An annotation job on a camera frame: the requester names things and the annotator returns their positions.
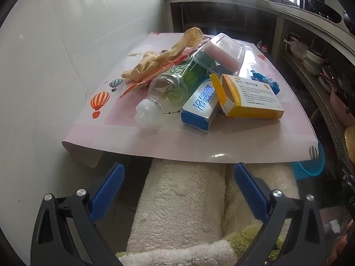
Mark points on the yellow bag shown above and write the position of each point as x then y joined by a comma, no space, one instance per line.
350,140

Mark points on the white plastic bag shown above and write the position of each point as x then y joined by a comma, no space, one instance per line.
296,48

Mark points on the stack of white bowls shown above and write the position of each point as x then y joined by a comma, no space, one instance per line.
313,61

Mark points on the red snack bag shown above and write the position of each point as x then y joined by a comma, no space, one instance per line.
180,58

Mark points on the blue plastic basket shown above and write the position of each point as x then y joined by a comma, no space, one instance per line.
310,166

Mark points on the stack of plates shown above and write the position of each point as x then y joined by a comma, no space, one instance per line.
327,80

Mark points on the clear bottle with green label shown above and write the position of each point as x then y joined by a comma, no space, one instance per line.
166,88

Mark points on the green fluffy cloth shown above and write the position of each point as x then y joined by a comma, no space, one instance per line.
249,238

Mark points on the blue and white toothpaste box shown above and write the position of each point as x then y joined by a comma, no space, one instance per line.
199,108

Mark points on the yellow and white medicine box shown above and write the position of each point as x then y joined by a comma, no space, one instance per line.
258,94

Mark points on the black wok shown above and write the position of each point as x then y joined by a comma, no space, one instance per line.
327,10

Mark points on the oil bottle with red cap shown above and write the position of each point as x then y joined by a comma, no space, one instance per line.
263,48

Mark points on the pink pot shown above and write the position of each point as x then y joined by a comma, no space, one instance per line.
344,108

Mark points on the clear plastic clamshell box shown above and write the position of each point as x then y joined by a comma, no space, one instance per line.
222,51

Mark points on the crumpled tan paper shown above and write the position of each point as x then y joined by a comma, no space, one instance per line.
155,61

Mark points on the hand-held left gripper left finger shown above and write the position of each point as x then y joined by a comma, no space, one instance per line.
109,191

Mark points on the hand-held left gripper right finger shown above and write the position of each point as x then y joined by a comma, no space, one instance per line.
249,191

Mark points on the kitchen counter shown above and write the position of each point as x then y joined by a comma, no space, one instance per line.
235,1

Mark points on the perforated metal shelf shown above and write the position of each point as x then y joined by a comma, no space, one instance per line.
321,108

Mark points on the blue candy wrapper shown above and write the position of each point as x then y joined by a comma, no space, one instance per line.
273,86

